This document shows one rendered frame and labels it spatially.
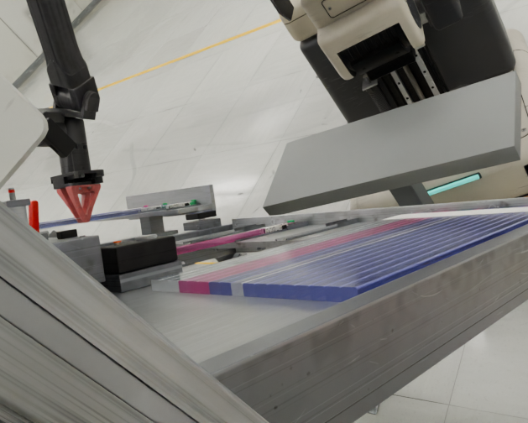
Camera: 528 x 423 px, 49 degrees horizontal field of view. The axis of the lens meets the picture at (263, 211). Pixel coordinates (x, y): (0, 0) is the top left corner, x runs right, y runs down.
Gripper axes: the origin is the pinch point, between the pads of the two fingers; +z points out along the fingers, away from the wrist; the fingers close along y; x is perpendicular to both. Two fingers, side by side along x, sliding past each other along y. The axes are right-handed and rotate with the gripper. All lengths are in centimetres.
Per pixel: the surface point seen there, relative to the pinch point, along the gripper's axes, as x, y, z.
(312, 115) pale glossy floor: 172, -68, -35
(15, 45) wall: 346, -716, -263
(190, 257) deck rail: 11.1, 17.9, 10.2
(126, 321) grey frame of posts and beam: -51, 90, 3
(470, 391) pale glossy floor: 76, 41, 56
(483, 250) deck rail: -14, 86, 7
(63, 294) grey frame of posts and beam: -53, 90, 2
